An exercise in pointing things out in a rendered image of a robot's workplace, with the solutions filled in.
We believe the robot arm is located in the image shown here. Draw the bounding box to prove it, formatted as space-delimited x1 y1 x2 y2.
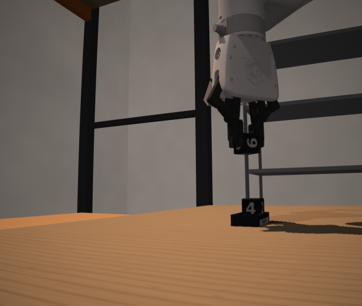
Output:
213 0 313 40

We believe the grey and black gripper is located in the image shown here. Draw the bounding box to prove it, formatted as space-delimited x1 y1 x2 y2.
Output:
207 31 280 148

